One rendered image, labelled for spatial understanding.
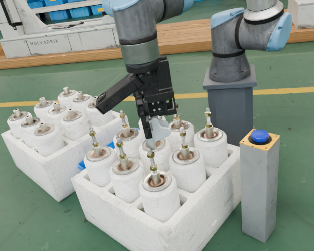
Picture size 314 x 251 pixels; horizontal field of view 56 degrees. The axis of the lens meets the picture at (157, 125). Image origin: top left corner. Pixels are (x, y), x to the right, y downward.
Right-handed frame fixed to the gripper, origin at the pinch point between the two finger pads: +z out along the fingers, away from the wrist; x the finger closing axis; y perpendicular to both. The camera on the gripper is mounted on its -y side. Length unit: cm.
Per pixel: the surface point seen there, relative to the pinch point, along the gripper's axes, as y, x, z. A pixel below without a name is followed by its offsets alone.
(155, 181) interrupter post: -0.2, -2.2, 9.0
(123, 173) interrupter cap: -8.2, 4.4, 9.8
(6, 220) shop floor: -56, 24, 35
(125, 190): -8.9, 2.9, 14.6
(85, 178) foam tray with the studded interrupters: -22.3, 17.1, 18.4
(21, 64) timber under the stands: -114, 238, 32
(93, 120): -22, 50, 15
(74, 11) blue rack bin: -100, 521, 22
